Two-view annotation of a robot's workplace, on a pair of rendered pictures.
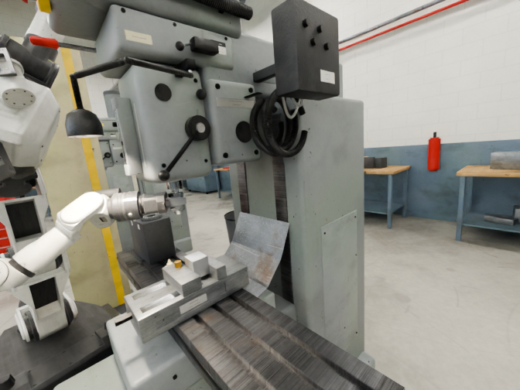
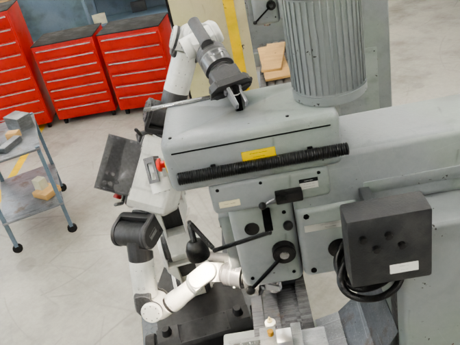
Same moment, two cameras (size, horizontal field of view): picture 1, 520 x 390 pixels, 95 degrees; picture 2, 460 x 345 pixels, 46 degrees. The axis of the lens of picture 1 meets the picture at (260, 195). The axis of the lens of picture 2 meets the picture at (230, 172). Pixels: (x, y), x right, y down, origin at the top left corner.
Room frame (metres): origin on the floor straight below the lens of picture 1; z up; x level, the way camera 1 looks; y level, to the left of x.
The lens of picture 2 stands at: (-0.22, -0.65, 2.51)
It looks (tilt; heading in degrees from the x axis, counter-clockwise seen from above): 31 degrees down; 46
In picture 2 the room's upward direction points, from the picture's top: 13 degrees counter-clockwise
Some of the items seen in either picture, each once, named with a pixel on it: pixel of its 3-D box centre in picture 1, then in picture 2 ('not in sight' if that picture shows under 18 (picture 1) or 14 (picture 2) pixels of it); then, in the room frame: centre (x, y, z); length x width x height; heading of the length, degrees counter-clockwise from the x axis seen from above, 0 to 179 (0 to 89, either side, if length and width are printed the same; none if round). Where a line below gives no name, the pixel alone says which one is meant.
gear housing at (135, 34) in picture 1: (167, 56); (266, 169); (0.80, 0.24, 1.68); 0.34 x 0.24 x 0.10; 131
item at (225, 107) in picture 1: (218, 127); (324, 217); (0.90, 0.13, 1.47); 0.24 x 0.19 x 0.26; 41
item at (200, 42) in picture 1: (196, 47); (280, 198); (0.71, 0.14, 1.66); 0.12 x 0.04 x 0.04; 131
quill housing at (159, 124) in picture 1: (166, 128); (264, 227); (0.77, 0.27, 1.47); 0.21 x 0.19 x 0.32; 41
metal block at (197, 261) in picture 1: (196, 265); (285, 341); (0.71, 0.22, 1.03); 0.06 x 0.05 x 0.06; 41
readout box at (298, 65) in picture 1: (309, 56); (387, 241); (0.72, -0.17, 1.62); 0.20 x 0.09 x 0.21; 131
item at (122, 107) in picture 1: (128, 137); (230, 239); (0.70, 0.36, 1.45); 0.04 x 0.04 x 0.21; 41
